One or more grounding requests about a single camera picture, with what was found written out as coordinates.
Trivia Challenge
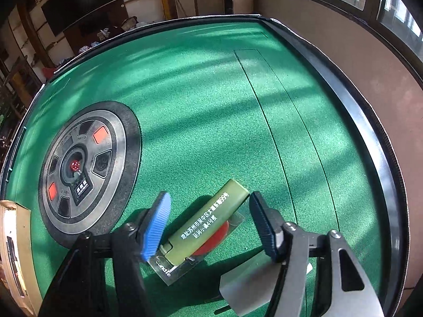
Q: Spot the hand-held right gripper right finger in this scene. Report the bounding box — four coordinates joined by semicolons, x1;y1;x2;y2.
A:
249;191;384;317

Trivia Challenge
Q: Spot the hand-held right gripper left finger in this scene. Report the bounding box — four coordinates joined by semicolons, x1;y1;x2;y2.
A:
38;191;172;317

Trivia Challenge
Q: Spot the olive green lighter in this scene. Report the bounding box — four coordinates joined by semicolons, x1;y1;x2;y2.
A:
160;179;251;267

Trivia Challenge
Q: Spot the clear plastic case, red insert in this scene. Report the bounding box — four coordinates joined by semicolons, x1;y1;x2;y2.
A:
147;209;246;286

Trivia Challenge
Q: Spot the white charger block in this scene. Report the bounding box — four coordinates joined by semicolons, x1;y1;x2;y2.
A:
215;257;313;316

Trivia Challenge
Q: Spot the round metal table dial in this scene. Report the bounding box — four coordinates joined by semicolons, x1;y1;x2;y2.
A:
38;101;142;250

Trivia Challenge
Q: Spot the cardboard box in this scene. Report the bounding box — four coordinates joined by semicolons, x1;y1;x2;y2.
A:
0;199;39;310

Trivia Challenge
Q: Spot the black table edge rail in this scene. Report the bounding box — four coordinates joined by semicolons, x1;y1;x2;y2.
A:
0;13;415;317

